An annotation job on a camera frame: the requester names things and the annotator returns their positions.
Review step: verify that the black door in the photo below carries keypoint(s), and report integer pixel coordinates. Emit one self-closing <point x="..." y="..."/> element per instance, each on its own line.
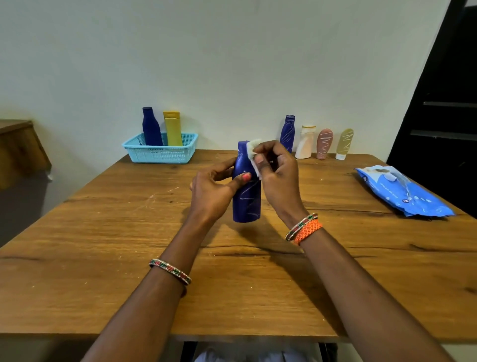
<point x="443" y="112"/>

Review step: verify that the wooden cabinet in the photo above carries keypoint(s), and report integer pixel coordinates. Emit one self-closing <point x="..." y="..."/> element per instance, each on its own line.
<point x="20" y="153"/>

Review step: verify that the multicolour beaded bangle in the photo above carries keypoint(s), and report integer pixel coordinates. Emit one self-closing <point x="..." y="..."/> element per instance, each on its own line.
<point x="171" y="270"/>
<point x="300" y="225"/>

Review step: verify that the black table leg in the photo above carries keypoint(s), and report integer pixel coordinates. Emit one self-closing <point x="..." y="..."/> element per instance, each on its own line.
<point x="328" y="352"/>
<point x="188" y="352"/>

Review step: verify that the yellow tube bottle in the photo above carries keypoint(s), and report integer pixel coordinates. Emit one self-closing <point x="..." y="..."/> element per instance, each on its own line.
<point x="173" y="128"/>

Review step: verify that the olive scribbled tube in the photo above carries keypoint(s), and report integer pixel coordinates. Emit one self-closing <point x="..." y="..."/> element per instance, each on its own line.
<point x="344" y="143"/>

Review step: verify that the person's left hand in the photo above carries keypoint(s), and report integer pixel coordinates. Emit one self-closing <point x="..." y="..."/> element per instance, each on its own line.
<point x="208" y="195"/>

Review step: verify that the white scribbled bottle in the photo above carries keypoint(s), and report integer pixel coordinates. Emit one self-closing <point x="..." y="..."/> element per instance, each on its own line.
<point x="305" y="143"/>

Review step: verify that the blue wet wipes packet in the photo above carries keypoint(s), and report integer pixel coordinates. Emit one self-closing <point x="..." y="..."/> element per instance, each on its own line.
<point x="404" y="192"/>

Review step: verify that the pink scribbled tube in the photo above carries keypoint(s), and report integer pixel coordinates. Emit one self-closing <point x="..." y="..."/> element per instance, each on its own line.
<point x="324" y="143"/>

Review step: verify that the light blue plastic basket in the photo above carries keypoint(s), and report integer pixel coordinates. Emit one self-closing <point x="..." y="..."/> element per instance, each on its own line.
<point x="160" y="153"/>

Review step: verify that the person's right thumb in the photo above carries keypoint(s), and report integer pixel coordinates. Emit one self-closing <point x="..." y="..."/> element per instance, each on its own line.
<point x="263" y="166"/>

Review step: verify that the person's left thumb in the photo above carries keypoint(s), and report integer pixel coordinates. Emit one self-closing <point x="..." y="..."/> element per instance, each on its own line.
<point x="238" y="182"/>

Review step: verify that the plain dark blue bottle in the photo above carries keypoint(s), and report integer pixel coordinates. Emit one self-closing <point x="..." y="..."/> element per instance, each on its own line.
<point x="151" y="126"/>

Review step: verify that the person's right hand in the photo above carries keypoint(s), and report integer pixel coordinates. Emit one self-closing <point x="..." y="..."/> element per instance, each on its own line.
<point x="281" y="186"/>

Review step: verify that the person's right forearm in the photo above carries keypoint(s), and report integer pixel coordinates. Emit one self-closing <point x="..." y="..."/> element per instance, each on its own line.
<point x="357" y="298"/>

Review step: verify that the person's white clothing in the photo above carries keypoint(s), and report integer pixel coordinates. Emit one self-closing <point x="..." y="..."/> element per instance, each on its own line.
<point x="257" y="354"/>

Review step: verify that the blue scribbled lotion bottle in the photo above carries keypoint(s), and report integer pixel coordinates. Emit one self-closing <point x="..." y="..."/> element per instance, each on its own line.
<point x="287" y="134"/>
<point x="246" y="205"/>

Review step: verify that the white wet wipe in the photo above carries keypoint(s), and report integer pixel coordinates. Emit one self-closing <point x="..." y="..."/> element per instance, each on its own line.
<point x="253" y="146"/>

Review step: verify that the person's left forearm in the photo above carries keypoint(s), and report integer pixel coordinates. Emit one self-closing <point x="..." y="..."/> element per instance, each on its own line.
<point x="156" y="298"/>

